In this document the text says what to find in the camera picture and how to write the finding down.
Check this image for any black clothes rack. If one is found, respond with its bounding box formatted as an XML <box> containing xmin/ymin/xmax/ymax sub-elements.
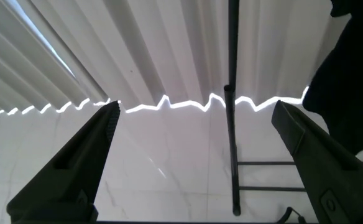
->
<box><xmin>223</xmin><ymin>0</ymin><xmax>363</xmax><ymax>217</ymax></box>

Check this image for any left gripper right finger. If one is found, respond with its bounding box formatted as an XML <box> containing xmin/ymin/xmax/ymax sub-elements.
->
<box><xmin>271</xmin><ymin>99</ymin><xmax>363</xmax><ymax>224</ymax></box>

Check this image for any black cable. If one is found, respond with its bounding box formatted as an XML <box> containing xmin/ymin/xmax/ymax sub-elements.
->
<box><xmin>276</xmin><ymin>206</ymin><xmax>307</xmax><ymax>224</ymax></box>

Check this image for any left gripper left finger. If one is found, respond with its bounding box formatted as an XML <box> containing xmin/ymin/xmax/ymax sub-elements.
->
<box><xmin>6</xmin><ymin>100</ymin><xmax>121</xmax><ymax>224</ymax></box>

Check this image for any black garment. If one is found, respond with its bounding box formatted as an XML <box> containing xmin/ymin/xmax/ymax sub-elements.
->
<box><xmin>301</xmin><ymin>0</ymin><xmax>363</xmax><ymax>156</ymax></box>

